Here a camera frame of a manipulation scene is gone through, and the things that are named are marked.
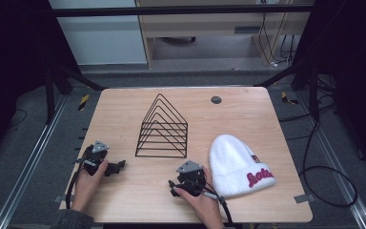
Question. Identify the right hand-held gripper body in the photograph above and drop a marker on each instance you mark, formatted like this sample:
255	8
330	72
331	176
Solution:
192	178

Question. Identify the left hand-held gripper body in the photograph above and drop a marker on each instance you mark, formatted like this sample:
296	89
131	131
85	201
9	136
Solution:
96	155

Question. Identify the white knit beanie hat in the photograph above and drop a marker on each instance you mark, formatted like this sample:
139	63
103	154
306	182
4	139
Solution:
235	165

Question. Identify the person's left hand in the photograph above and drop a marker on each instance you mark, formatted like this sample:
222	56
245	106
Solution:
87	187

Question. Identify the person's right hand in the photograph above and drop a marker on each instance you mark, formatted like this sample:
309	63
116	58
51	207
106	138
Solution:
204	207

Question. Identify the black metal stand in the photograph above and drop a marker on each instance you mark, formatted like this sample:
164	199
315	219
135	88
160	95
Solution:
49	95
313	89

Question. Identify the grey round table grommet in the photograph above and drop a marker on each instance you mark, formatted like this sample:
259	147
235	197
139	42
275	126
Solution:
216	99

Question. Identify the white cabinet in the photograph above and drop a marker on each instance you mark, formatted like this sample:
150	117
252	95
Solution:
98	41

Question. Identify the dark curtain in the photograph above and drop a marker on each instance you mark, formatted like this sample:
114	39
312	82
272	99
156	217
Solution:
12	47
355	47

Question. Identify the light wooden desk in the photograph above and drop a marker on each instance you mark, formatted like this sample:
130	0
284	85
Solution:
203	24

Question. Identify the grey metal table bracket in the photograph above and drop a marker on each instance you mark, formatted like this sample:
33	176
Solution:
304	198
59	198

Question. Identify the aluminium floor rail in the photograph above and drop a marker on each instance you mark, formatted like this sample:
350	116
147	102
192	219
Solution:
340	171
28	165

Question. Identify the black horizontal frame bar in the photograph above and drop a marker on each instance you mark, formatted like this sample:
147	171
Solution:
178	10

